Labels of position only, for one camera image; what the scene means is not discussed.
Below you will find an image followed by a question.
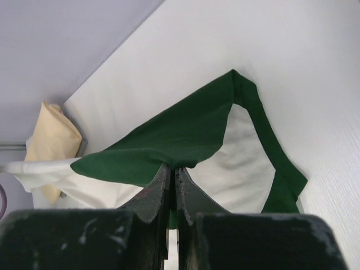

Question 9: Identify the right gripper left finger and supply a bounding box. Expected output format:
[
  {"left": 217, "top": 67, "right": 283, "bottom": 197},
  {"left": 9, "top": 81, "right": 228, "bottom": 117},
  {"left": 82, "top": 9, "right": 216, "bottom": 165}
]
[{"left": 116, "top": 164, "right": 171, "bottom": 260}]

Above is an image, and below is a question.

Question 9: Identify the folded beige t shirt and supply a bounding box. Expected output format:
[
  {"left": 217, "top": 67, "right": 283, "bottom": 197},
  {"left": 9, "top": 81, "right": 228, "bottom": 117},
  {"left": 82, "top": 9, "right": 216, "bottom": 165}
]
[{"left": 25, "top": 101, "right": 82, "bottom": 204}]

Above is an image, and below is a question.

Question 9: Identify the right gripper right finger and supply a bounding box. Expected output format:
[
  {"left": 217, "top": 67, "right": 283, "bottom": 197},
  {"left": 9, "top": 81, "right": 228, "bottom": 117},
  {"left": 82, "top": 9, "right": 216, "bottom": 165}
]
[{"left": 175, "top": 168, "right": 229, "bottom": 269}]

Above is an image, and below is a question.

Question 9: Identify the white and green t shirt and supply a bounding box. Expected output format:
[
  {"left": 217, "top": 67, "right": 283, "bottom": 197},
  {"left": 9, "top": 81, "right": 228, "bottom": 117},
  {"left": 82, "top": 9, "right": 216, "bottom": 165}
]
[{"left": 1, "top": 70, "right": 307, "bottom": 213}]

